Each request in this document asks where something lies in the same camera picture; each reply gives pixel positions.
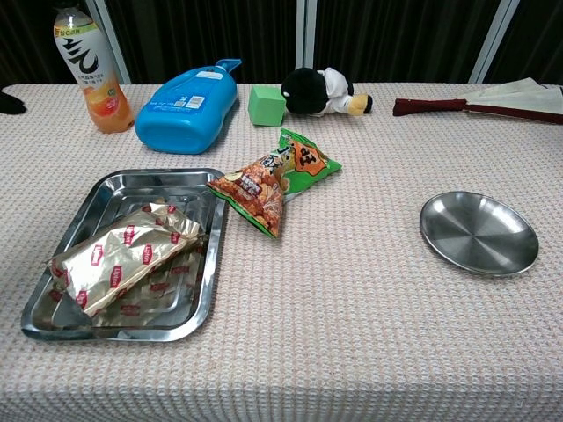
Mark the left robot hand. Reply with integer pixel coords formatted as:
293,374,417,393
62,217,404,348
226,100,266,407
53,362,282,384
0,90,26,116

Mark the brown snack packet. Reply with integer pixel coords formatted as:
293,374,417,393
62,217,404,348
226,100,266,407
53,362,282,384
47,200,208,318

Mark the green orange snack bag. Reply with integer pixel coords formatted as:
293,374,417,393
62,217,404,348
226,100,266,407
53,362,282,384
206,127,343,240

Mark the black curtain panel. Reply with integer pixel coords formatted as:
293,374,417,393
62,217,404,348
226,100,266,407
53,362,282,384
0,0,96,87
104,0,300,84
314,0,502,84
487,0,563,85

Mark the orange drink bottle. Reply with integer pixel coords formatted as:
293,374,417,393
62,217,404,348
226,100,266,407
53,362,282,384
52,3,135,135

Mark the rectangular steel tray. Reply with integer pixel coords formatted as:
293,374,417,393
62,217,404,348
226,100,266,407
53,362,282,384
20,168,229,343

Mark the blue detergent pump bottle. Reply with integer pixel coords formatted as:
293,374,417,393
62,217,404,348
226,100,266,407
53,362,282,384
135,58,243,156

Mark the green foam cube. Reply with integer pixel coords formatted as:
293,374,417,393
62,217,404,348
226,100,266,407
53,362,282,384
247,84,288,127

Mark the black white plush toy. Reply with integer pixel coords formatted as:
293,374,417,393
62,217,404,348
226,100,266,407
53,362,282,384
280,67,374,118

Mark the pink woven tablecloth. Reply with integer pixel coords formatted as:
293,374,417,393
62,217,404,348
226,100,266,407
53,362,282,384
0,82,563,422

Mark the red white folding fan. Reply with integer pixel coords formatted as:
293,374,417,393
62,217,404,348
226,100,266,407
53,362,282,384
392,77,563,126

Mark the round steel plate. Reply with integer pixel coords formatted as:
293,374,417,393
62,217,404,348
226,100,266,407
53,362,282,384
419,190,540,277

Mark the white partition frame post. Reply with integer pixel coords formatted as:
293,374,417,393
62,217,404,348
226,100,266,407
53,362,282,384
468,0,521,84
296,0,318,84
85,0,132,84

